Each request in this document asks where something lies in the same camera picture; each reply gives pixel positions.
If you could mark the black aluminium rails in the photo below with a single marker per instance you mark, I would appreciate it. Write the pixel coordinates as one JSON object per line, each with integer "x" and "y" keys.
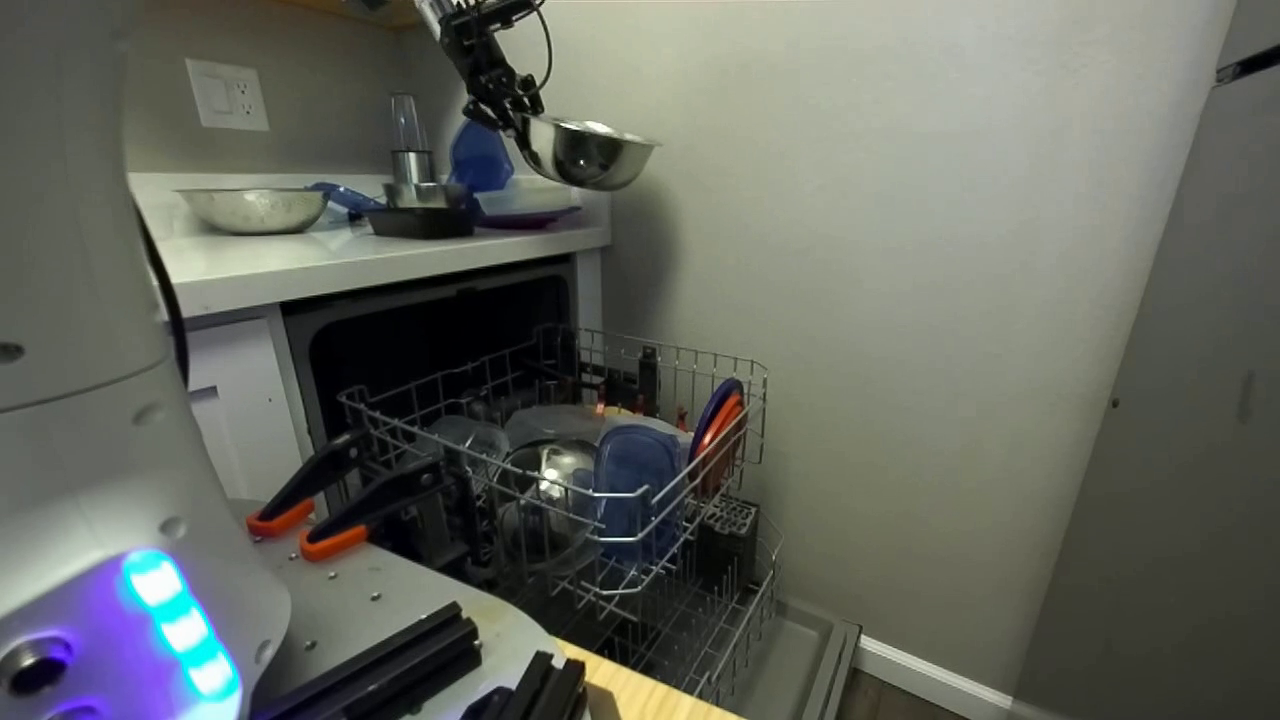
{"x": 421, "y": 662}

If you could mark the blue container on counter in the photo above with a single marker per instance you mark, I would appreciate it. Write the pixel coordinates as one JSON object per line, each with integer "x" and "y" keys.
{"x": 477, "y": 159}

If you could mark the orange black clamp right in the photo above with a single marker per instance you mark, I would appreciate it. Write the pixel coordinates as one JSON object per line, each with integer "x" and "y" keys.
{"x": 354, "y": 525}

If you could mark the orange black utensil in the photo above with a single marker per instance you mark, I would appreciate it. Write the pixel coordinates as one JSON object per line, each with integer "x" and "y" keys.
{"x": 713, "y": 423}

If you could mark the lower wire rack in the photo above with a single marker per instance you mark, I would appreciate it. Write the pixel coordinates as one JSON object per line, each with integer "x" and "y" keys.
{"x": 698, "y": 624}

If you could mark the blender with steel base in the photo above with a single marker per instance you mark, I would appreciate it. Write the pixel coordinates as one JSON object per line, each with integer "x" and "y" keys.
{"x": 414, "y": 170}

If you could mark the silver bowl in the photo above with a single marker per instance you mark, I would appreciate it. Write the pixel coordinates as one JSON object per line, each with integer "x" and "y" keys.
{"x": 585, "y": 154}
{"x": 563, "y": 473}

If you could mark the stainless refrigerator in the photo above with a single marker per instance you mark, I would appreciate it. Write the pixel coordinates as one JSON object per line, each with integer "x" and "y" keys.
{"x": 1165, "y": 593}

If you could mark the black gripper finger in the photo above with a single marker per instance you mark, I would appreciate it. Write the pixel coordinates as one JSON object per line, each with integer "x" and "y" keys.
{"x": 510, "y": 110}

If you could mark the white wall outlet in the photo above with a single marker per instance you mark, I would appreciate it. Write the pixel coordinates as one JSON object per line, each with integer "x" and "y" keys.
{"x": 226, "y": 96}

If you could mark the black baking tray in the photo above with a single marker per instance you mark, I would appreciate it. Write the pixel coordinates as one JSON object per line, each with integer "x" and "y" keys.
{"x": 419, "y": 220}

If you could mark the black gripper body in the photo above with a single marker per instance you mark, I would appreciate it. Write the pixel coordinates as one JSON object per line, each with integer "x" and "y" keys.
{"x": 468, "y": 36}

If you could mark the large steel colander bowl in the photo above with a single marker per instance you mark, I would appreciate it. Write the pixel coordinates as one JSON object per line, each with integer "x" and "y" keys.
{"x": 254, "y": 211}

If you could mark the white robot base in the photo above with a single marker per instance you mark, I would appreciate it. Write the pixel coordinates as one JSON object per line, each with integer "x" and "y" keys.
{"x": 127, "y": 582}

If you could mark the grey dishwasher door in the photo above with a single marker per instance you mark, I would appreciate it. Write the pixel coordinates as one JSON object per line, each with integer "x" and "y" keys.
{"x": 789, "y": 664}

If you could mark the silver bowl in rack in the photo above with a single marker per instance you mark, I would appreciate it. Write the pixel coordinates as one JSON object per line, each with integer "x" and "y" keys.
{"x": 563, "y": 473}

